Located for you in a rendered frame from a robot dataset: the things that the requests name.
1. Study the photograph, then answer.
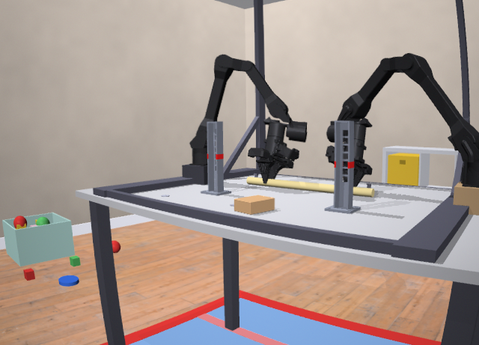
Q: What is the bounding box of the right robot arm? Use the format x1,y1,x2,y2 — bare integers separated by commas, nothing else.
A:
189,55,307,166

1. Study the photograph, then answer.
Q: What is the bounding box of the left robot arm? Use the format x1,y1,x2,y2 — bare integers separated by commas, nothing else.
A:
337,53,479,188

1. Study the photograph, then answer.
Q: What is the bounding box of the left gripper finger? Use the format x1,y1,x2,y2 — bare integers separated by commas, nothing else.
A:
343,167,358,182
353,171,366,187

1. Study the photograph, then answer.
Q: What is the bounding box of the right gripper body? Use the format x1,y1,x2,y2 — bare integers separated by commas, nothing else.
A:
248,136,293,168

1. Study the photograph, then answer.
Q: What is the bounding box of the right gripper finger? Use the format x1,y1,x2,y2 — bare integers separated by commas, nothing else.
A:
256,160,275,183
268,165,285,179

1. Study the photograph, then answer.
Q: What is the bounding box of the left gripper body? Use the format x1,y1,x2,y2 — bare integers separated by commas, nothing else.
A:
330,139,372,175

